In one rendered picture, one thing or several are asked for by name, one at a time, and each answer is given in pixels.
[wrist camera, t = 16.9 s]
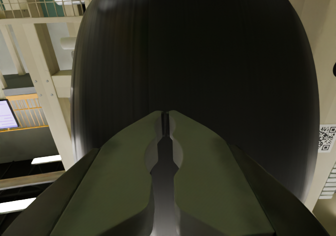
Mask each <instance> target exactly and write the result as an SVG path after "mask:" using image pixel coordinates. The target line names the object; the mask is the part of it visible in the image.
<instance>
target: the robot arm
mask: <svg viewBox="0 0 336 236"><path fill-rule="evenodd" d="M166 123H167V136H168V137H170V138H171V139H172V148H173V161H174V163H175V164H176V165H177V166H178V168H179V169H178V171H177V172H176V174H175V175H174V179H173V180H174V210H175V225H176V232H177V234H178V235H179V236H330V235H329V233H328V232H327V231H326V229H325V228H324V227H323V226H322V224H321V223H320V222H319V221H318V220H317V218H316V217H315V216H314V215H313V214H312V213H311V212H310V211H309V209H308V208H307V207H306V206H305V205H304V204H303V203H302V202H301V201H300V200H299V199H298V198H297V197H296V196H295V195H294V194H293V193H292V192H291V191H289V190H288V189H287V188H286V187H285V186H284V185H283V184H281V183H280V182H279V181H278V180H277V179H276V178H274V177H273V176H272V175H271V174H270V173H269V172H268V171H266V170H265V169H264V168H263V167H262V166H261V165H259V164H258V163H257V162H256V161H255V160H254V159H252V158H251V157H250V156H249V155H248V154H247V153H246V152H244V151H243V150H242V149H241V148H240V147H239V146H237V145H236V144H234V145H229V144H228V143H227V142H226V141H225V140H224V139H223V138H222V137H220V136H219V135H218V134H216V133H215V132H214V131H212V130H211V129H209V128H207V127H206V126H204V125H202V124H200V123H199V122H197V121H195V120H193V119H191V118H189V117H187V116H185V115H183V114H181V113H180V112H178V111H176V110H171V111H168V112H164V111H160V110H157V111H154V112H152V113H150V114H149V115H147V116H145V117H143V118H142V119H140V120H138V121H136V122H134V123H133V124H131V125H129V126H127V127H126V128H124V129H123V130H121V131H120V132H118V133H117V134H115V135H114V136H113V137H112V138H110V139H109V140H108V141H107V142H106V143H105V144H104V145H103V146H102V147H100V148H92V149H91V150H90V151H89V152H88V153H87V154H85V155H84V156H83V157H82V158H81V159H80V160H78V161H77V162H76V163H75V164H74V165H73V166H72V167H70V168H69V169H68V170H67V171H66V172H65V173H64V174H62V175H61V176H60V177H59V178H58V179H57V180H56V181H54V182H53V183H52V184H51V185H50V186H49V187H48V188H46V189H45V190H44V191H43V192H42V193H41V194H40V195H39V196H37V197H36V198H35V199H34V200H33V201H32V202H31V203H30V204H29V205H28V206H27V207H26V208H25V209H24V210H23V211H22V212H21V213H20V214H19V215H18V216H17V218H16V219H15V220H14V221H13V222H12V223H11V224H10V225H9V227H8V228H7V229H6V230H5V231H4V233H3V234H2V235H1V236H150V235H151V233H152V230H153V222H154V212H155V201H154V191H153V181H152V176H151V174H150V172H151V170H152V168H153V167H154V165H155V164H156V163H157V162H158V146H157V144H158V142H159V141H160V140H161V139H162V137H165V132H166Z"/></svg>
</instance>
